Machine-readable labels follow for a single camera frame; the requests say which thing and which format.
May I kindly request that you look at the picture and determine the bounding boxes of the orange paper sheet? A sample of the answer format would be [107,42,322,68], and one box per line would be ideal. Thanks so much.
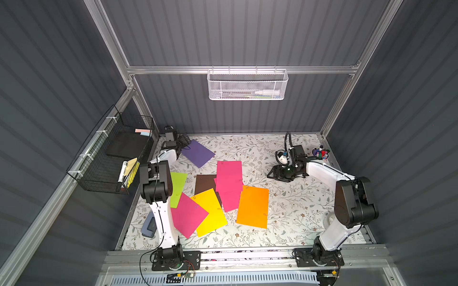
[236,185,270,229]

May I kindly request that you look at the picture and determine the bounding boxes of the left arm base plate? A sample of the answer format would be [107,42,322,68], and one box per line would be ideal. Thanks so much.
[151,249,202,272]

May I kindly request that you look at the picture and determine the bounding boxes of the pink sticky notes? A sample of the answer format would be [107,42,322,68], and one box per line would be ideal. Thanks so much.
[135,129,151,137]

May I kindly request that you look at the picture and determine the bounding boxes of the lower magenta paper sheet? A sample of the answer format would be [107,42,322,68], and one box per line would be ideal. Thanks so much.
[171,194,209,238]

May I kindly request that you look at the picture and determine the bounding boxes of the lime green paper sheet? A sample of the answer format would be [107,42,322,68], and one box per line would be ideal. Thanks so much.
[170,172,188,209]

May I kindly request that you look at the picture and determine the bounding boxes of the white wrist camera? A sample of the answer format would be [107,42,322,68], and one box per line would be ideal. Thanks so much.
[275,150,289,166]
[164,125,175,133]

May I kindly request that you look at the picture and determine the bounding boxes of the brown paper sheet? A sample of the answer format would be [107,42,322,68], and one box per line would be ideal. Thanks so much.
[194,175,223,207]

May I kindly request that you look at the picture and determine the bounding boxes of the magenta paper sheet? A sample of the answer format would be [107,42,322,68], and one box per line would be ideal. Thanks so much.
[214,178,243,212]
[216,161,243,193]
[171,194,209,238]

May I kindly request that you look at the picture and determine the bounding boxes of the grey blue stapler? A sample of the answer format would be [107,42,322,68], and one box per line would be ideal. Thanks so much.
[141,212,157,238]

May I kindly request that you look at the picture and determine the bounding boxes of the middle magenta paper sheet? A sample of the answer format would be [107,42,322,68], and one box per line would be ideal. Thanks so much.
[214,178,243,212]

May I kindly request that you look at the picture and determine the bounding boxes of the cup of coloured markers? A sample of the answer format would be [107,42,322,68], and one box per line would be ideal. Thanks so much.
[312,145,330,164]

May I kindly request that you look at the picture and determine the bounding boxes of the white marker in basket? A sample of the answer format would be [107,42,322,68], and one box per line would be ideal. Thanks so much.
[252,90,281,98]

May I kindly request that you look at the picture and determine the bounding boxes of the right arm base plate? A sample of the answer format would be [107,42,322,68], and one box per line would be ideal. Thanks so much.
[292,247,345,268]

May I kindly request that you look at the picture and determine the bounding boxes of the yellow notepad in basket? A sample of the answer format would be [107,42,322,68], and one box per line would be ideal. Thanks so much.
[116,158,140,191]

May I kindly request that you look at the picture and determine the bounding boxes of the white wire mesh basket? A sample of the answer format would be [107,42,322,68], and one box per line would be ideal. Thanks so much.
[206,67,289,101]

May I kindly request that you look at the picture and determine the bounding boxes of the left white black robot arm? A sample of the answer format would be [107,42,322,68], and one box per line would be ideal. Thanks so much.
[139,126,187,265]

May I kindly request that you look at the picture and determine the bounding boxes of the purple paper sheet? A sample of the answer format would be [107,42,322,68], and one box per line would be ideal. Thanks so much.
[181,139,215,168]

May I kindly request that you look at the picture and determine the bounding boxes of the yellow paper sheet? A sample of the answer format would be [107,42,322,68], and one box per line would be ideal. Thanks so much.
[191,189,228,237]

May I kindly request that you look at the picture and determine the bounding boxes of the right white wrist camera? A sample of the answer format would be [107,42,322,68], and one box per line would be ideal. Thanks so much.
[275,150,289,166]

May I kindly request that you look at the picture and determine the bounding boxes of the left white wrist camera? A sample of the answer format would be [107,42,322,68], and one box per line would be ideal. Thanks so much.
[164,125,175,133]

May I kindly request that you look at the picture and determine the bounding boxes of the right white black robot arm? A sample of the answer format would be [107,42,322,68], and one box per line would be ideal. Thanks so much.
[267,157,379,266]

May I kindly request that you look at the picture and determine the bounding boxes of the clear tape roll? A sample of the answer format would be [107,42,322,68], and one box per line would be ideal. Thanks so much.
[323,212,336,230]

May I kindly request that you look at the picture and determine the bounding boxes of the upper magenta paper sheet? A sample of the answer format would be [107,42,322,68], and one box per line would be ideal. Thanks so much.
[216,161,243,193]

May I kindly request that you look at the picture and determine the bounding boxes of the black wire wall basket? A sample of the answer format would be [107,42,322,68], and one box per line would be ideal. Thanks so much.
[67,107,156,195]

